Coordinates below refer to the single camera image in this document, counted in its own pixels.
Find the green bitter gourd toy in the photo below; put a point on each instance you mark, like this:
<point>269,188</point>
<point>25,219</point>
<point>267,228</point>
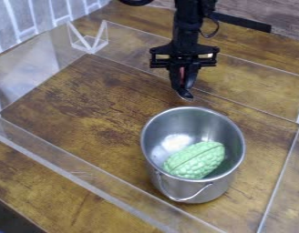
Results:
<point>195,161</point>

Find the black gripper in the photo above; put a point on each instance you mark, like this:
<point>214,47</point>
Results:
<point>183,52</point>

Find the stainless steel pot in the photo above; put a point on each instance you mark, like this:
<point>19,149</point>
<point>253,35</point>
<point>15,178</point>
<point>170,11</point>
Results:
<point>175,129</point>

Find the clear acrylic corner bracket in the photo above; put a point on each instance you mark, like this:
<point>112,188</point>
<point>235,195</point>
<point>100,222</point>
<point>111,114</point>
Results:
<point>87,43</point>

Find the black wall strip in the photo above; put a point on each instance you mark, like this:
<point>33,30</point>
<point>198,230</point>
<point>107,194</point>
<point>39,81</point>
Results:
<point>243,22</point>

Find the orange handled metal spoon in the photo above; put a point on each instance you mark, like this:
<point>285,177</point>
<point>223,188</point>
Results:
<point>183,93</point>

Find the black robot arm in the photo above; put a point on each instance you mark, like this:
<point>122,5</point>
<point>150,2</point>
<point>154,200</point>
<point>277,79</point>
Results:
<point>190,13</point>

